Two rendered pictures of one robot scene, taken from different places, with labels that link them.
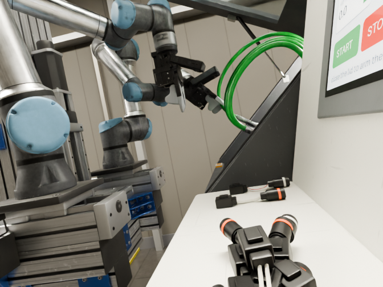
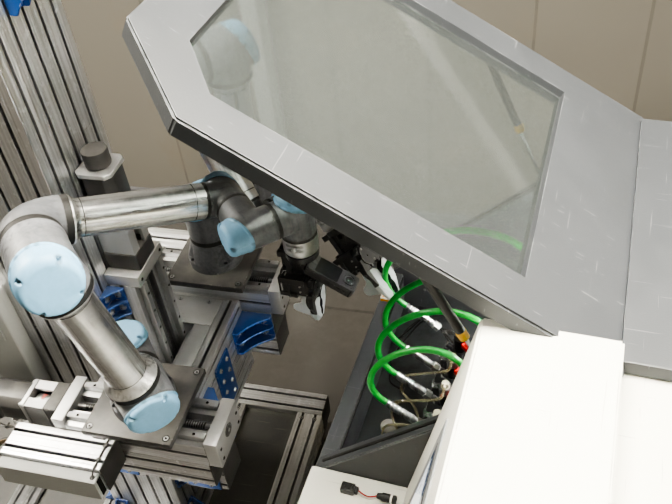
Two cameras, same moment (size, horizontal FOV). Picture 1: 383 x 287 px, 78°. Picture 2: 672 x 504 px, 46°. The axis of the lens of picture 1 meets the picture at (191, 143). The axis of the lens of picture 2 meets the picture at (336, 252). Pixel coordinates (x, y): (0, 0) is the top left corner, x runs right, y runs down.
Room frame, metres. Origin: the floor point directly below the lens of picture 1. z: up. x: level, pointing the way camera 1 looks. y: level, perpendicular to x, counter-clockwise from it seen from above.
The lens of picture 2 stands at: (-0.40, -0.31, 2.52)
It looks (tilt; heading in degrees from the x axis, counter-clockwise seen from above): 42 degrees down; 12
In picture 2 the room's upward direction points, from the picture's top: 7 degrees counter-clockwise
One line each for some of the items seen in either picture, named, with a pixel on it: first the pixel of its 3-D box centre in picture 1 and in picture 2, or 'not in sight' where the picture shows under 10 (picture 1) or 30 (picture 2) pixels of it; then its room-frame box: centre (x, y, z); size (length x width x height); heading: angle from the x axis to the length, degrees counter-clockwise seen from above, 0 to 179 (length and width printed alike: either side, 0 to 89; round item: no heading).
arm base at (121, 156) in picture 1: (117, 155); (213, 243); (1.16, 0.37, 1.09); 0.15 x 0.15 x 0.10
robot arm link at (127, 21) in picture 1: (130, 19); (246, 226); (0.75, 0.11, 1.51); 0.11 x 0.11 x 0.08; 36
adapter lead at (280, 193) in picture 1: (249, 197); not in sight; (0.42, -0.08, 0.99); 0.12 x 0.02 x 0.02; 80
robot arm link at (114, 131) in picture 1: (113, 132); (207, 209); (1.17, 0.36, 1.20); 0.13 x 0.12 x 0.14; 134
